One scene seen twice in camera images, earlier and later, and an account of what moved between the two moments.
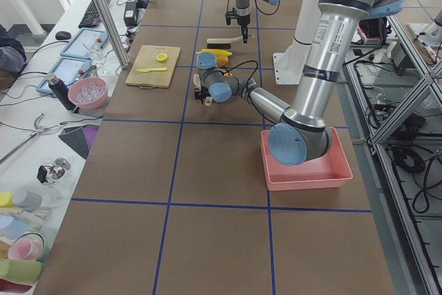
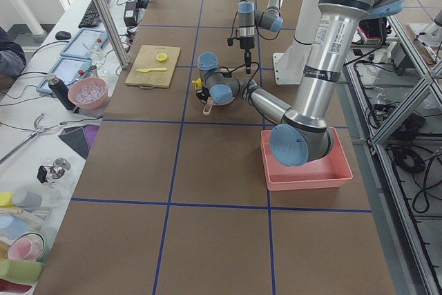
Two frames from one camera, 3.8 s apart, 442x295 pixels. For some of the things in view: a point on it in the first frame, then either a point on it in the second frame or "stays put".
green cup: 26,271 stays put
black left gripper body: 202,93 stays put
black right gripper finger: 244,29 → 247,56
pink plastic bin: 327,170 stays put
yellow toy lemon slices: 161,56 stays put
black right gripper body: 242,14 → 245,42
